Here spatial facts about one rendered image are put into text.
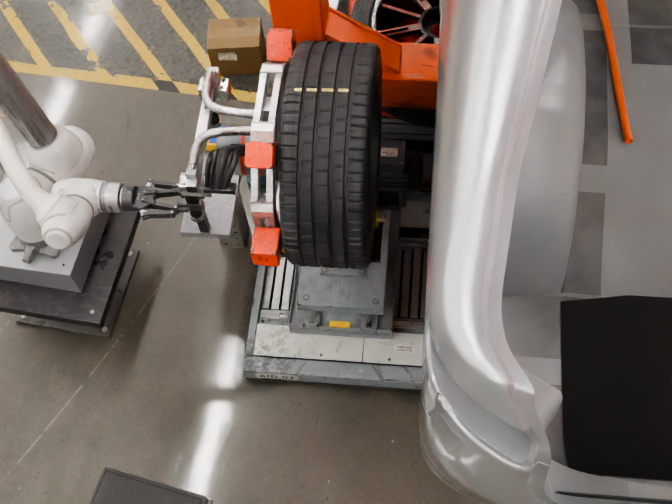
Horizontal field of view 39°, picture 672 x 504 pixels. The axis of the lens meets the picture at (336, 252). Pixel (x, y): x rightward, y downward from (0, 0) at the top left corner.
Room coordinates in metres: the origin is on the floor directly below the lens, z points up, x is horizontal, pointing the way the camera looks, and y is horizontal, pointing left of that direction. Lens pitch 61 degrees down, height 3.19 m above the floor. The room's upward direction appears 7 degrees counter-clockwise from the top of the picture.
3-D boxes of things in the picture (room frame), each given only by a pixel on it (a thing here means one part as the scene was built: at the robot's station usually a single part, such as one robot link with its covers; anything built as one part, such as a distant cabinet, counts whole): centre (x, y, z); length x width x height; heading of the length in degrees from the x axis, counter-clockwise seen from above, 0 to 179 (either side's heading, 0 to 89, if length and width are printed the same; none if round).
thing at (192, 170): (1.56, 0.28, 1.03); 0.19 x 0.18 x 0.11; 79
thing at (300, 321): (1.59, -0.03, 0.13); 0.50 x 0.36 x 0.10; 169
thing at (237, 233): (1.86, 0.38, 0.21); 0.10 x 0.10 x 0.42; 79
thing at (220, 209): (1.83, 0.39, 0.44); 0.43 x 0.17 x 0.03; 169
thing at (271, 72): (1.63, 0.14, 0.85); 0.54 x 0.07 x 0.54; 169
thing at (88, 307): (1.72, 0.98, 0.15); 0.50 x 0.50 x 0.30; 73
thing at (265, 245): (1.32, 0.19, 0.85); 0.09 x 0.08 x 0.07; 169
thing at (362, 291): (1.60, -0.03, 0.32); 0.40 x 0.30 x 0.28; 169
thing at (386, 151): (1.87, -0.21, 0.26); 0.42 x 0.18 x 0.35; 79
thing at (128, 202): (1.54, 0.56, 0.83); 0.09 x 0.08 x 0.07; 79
